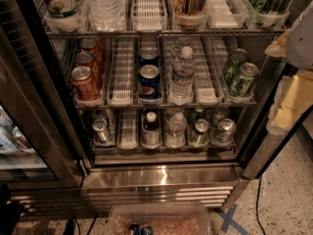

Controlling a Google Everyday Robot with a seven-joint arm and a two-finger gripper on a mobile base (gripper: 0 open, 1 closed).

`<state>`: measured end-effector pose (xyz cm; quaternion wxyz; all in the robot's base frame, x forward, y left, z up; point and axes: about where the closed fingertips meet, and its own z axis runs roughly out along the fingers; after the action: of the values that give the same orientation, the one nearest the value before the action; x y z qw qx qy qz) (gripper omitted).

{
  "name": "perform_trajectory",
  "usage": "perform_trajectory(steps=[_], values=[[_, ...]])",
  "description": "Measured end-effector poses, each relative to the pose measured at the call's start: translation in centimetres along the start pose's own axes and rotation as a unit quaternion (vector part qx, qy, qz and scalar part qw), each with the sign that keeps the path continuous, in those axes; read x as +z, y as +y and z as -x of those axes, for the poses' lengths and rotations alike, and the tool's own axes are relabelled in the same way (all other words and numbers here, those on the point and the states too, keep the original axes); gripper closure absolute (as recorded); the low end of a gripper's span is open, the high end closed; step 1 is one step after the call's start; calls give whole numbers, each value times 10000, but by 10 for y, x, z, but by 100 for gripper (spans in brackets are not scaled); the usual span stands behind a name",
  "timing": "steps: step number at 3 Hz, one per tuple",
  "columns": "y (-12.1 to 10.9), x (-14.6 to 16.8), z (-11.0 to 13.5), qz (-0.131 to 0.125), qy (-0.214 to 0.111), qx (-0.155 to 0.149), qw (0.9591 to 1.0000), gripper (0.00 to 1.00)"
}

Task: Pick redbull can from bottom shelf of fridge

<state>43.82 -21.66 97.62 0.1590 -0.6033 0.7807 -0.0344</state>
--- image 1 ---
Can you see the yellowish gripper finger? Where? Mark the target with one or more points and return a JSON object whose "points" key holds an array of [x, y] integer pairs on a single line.
{"points": [[278, 48]]}

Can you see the silver redbull can front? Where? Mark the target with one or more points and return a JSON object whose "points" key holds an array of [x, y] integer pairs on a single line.
{"points": [[102, 130]]}

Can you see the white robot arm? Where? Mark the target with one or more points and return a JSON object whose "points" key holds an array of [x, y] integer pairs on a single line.
{"points": [[296, 43]]}

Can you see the rear green soda can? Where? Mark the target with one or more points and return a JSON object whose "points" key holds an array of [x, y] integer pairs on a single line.
{"points": [[234, 60]]}

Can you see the green soda can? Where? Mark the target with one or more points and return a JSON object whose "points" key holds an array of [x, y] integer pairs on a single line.
{"points": [[234, 60], [243, 80]]}

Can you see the front green soda can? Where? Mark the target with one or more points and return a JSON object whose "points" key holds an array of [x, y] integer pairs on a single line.
{"points": [[243, 80]]}

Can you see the bottom green can right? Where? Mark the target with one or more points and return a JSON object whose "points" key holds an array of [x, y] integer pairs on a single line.
{"points": [[225, 130]]}

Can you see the middle shelf water bottle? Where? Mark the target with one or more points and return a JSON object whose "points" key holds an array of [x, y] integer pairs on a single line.
{"points": [[183, 72]]}

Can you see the shelf water bottle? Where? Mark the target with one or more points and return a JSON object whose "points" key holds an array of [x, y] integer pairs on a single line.
{"points": [[107, 15], [183, 72], [176, 130]]}

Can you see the bottom green can left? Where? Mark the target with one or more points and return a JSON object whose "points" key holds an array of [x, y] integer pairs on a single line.
{"points": [[198, 134]]}

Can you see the rear blue pepsi can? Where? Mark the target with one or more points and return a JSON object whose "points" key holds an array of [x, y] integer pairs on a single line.
{"points": [[148, 56]]}

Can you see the blue pepsi can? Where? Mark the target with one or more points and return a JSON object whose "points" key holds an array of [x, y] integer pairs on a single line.
{"points": [[149, 80], [148, 56]]}

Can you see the front blue pepsi can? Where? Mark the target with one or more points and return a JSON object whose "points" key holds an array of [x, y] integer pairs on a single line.
{"points": [[149, 80]]}

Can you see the bottom shelf water bottle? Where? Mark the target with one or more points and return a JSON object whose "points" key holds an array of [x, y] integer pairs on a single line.
{"points": [[176, 130]]}

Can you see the steel fridge base grille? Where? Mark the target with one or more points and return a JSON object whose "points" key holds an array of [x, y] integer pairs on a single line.
{"points": [[211, 185]]}

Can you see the empty white shelf tray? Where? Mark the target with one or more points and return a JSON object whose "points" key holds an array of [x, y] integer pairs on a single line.
{"points": [[120, 90]]}

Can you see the top shelf water bottle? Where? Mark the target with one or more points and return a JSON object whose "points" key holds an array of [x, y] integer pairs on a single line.
{"points": [[107, 15]]}

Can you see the rear red soda can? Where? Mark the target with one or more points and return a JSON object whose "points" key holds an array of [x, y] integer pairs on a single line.
{"points": [[93, 46]]}

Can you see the front red soda can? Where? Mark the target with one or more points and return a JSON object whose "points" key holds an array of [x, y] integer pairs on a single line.
{"points": [[85, 83]]}

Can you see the glass fridge door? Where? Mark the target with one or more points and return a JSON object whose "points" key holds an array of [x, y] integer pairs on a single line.
{"points": [[34, 95]]}

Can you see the dark juice bottle white cap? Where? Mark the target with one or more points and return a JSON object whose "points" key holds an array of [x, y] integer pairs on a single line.
{"points": [[151, 129]]}

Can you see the blue tape cross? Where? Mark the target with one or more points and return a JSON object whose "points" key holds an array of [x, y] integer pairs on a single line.
{"points": [[228, 220]]}

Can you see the clear plastic bin on floor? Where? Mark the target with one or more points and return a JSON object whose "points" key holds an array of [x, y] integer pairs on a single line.
{"points": [[186, 218]]}

